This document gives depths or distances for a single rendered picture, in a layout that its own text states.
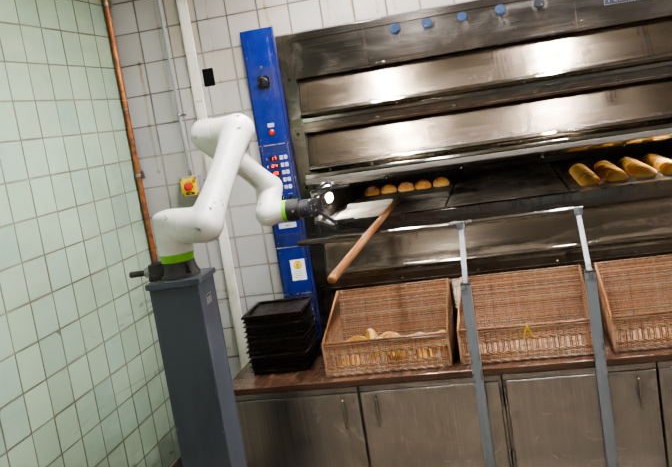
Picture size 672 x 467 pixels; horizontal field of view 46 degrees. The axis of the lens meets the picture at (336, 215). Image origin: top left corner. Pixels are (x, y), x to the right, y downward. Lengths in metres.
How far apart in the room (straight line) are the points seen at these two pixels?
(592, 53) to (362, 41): 1.03
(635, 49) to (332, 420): 2.08
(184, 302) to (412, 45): 1.63
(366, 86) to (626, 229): 1.35
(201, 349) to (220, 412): 0.24
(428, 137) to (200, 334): 1.47
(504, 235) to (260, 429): 1.42
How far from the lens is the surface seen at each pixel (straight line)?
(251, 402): 3.57
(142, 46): 4.08
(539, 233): 3.76
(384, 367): 3.44
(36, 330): 3.25
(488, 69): 3.69
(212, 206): 2.79
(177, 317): 2.91
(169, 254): 2.89
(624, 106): 3.74
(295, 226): 3.84
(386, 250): 3.81
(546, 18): 3.73
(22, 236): 3.23
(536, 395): 3.39
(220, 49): 3.92
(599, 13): 3.75
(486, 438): 3.40
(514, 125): 3.69
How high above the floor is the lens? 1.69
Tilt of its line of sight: 7 degrees down
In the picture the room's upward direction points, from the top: 9 degrees counter-clockwise
